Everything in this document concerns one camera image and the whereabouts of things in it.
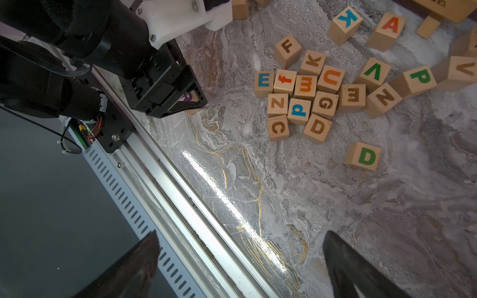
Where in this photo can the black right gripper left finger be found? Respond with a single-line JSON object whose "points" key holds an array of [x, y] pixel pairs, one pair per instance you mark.
{"points": [[129, 277]]}

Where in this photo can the brown C letter block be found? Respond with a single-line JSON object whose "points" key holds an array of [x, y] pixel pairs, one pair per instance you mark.
{"points": [[278, 128]]}

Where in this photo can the brown E letter block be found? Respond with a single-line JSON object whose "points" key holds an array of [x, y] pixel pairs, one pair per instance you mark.
{"points": [[352, 98]]}

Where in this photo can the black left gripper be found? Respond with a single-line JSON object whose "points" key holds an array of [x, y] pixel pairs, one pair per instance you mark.
{"points": [[165, 85]]}

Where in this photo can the green D letter block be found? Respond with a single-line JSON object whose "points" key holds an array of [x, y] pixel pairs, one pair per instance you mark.
{"points": [[363, 156]]}

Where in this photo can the blue p letter block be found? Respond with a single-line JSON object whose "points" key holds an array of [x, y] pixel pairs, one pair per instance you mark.
{"points": [[299, 111]]}

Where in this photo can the blue E letter block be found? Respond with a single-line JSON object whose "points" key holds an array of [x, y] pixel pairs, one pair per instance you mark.
{"points": [[263, 84]]}

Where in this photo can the brown D letter block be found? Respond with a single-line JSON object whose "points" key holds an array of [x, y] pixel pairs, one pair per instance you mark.
{"points": [[316, 129]]}

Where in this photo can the green V letter block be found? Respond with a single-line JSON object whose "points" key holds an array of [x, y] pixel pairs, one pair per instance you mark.
{"points": [[372, 74]]}

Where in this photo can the brown G letter block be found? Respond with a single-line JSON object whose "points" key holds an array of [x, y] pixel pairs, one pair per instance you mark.
{"points": [[325, 104]]}

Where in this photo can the red f letter block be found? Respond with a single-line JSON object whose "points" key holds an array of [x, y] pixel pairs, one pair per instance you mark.
{"points": [[285, 81]]}

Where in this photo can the brown Z letter block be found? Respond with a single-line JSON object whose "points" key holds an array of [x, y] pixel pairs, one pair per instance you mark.
{"points": [[277, 104]]}

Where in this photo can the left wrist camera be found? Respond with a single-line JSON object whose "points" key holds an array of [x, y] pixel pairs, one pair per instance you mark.
{"points": [[167, 20]]}

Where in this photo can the purple X letter block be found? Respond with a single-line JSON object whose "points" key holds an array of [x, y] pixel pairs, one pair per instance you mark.
{"points": [[465, 45]]}

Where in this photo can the brown K letter block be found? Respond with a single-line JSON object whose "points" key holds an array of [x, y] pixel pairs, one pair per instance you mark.
{"points": [[313, 63]]}

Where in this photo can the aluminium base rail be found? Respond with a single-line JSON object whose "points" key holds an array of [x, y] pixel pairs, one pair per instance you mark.
{"points": [[198, 258]]}

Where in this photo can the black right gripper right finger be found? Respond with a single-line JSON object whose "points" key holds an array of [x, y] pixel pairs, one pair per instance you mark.
{"points": [[351, 274]]}

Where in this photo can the orange m letter block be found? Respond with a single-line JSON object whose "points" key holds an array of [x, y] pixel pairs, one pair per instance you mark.
{"points": [[305, 87]]}

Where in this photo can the orange U letter block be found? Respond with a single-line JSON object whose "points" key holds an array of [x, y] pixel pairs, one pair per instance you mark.
{"points": [[330, 79]]}

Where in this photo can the brown N letter block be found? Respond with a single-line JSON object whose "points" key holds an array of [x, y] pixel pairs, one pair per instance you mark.
{"points": [[381, 101]]}

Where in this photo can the red A letter block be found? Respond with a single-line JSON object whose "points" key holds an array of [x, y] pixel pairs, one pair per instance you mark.
{"points": [[386, 32]]}

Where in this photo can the brown V letter block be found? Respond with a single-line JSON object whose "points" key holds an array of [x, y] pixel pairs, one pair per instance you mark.
{"points": [[455, 73]]}

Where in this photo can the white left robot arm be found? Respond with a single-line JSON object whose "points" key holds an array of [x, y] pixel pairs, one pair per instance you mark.
{"points": [[47, 79]]}

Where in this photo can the blue K letter block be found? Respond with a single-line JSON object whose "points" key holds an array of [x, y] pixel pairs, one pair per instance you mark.
{"points": [[344, 25]]}

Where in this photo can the brown F letter block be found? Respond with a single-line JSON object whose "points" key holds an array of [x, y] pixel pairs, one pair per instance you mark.
{"points": [[288, 51]]}

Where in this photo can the wooden whiteboard stand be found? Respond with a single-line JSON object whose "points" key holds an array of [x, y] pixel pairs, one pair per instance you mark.
{"points": [[440, 10]]}

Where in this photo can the green P letter block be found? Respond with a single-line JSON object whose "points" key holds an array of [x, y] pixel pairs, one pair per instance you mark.
{"points": [[414, 82]]}

